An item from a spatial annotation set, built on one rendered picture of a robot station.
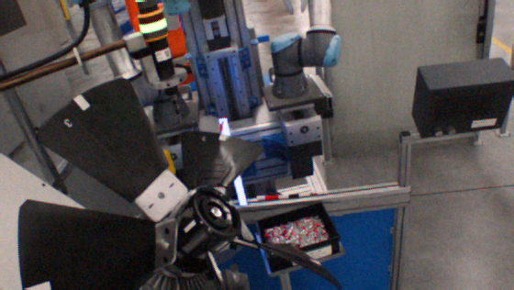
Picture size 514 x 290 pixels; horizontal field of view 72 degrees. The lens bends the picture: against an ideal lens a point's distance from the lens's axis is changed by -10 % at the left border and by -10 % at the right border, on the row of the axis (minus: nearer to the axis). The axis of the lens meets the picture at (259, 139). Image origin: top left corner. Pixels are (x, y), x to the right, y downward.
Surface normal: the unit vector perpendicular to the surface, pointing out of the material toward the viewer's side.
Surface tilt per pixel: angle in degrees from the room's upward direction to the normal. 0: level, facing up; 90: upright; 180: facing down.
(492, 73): 15
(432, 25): 90
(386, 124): 90
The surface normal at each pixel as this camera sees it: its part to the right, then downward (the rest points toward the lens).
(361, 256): -0.04, 0.51
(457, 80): -0.17, -0.69
